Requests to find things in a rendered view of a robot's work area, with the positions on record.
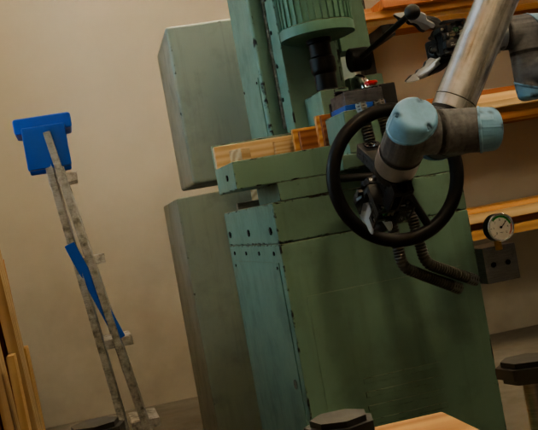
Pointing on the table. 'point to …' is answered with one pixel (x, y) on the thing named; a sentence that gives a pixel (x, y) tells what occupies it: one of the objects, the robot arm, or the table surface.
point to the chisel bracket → (320, 103)
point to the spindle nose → (322, 63)
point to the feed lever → (358, 61)
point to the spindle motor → (312, 20)
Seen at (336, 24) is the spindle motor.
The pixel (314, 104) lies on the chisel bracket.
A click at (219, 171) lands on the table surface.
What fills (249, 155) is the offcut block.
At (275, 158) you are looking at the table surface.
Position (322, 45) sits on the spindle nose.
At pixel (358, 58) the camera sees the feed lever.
